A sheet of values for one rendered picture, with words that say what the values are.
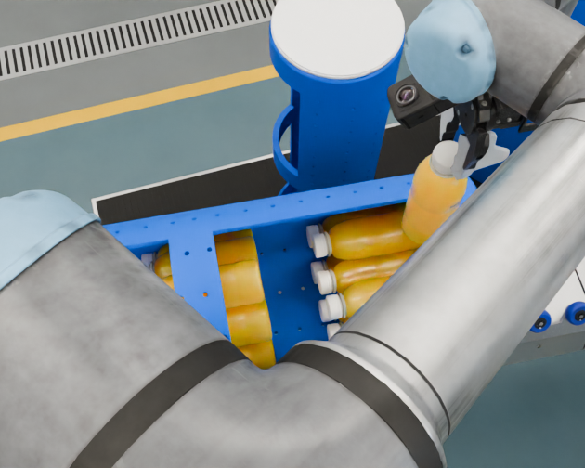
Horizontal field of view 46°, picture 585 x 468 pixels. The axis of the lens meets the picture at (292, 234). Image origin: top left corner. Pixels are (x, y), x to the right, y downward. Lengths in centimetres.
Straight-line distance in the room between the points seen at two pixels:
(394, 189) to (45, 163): 178
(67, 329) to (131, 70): 255
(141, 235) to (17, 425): 75
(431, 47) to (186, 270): 56
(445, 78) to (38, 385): 37
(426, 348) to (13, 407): 18
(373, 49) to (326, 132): 22
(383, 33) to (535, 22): 97
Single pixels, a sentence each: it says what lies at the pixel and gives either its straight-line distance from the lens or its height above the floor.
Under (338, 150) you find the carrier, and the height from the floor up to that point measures 77.
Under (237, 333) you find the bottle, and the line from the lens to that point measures 107.
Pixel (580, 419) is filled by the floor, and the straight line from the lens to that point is 235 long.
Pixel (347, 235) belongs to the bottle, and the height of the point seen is 114.
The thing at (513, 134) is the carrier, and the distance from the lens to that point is 214.
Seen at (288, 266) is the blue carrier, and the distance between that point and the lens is 125.
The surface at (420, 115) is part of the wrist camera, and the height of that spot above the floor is 155.
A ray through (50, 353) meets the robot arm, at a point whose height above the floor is 186.
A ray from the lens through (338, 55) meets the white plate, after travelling 145.
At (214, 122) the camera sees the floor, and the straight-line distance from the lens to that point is 262.
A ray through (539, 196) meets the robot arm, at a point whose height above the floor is 179.
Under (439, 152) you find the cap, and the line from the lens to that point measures 85.
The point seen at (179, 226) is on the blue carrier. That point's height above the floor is 121.
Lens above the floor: 213
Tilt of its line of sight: 64 degrees down
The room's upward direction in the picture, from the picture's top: 1 degrees clockwise
